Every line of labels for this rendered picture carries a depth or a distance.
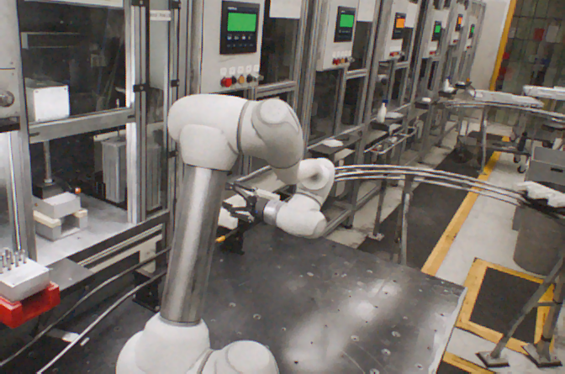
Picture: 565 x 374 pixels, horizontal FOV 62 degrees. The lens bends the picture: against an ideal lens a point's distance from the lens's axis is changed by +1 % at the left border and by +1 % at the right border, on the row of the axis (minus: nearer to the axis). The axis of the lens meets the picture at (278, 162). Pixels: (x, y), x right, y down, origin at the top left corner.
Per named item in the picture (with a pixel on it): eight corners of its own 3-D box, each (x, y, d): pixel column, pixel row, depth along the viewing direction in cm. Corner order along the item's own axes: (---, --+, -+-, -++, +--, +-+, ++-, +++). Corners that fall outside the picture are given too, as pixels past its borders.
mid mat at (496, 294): (552, 366, 254) (553, 364, 253) (447, 324, 279) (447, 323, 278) (556, 283, 337) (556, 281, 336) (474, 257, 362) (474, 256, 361)
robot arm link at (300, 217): (280, 234, 164) (296, 202, 169) (319, 249, 157) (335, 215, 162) (271, 221, 156) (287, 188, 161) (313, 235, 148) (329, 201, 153)
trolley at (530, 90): (555, 161, 656) (576, 92, 625) (509, 153, 675) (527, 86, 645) (547, 147, 730) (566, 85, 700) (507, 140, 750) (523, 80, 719)
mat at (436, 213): (417, 308, 291) (417, 307, 291) (330, 275, 318) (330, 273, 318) (510, 137, 776) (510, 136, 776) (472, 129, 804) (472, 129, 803)
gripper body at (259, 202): (272, 218, 169) (251, 210, 173) (275, 196, 166) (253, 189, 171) (261, 224, 163) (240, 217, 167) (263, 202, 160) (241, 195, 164)
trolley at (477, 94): (456, 164, 598) (473, 89, 567) (451, 152, 650) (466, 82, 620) (530, 175, 582) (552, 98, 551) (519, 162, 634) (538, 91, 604)
